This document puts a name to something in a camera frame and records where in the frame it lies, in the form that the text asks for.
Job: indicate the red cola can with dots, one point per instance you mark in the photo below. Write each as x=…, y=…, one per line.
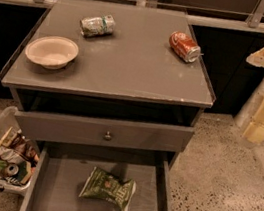
x=184, y=46

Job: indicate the grey open middle drawer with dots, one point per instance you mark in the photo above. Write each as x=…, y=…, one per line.
x=64, y=168

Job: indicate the green jalapeno chip bag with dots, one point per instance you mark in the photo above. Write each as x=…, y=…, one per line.
x=105, y=186

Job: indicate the grey upper drawer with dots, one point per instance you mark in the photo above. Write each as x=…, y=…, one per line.
x=86, y=130

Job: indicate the grey drawer cabinet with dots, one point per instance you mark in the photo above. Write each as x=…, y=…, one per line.
x=130, y=75

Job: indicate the crumpled brown snack wrapper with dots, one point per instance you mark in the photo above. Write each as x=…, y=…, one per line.
x=15, y=149

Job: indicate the round metal drawer knob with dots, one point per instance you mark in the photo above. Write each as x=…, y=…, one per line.
x=107, y=136

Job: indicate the crushed green white can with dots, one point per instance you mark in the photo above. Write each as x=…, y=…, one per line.
x=97, y=26

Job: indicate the dark crushed can in bin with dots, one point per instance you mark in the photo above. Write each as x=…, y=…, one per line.
x=10, y=170

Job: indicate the beige paper bowl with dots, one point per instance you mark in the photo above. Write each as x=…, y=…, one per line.
x=51, y=52

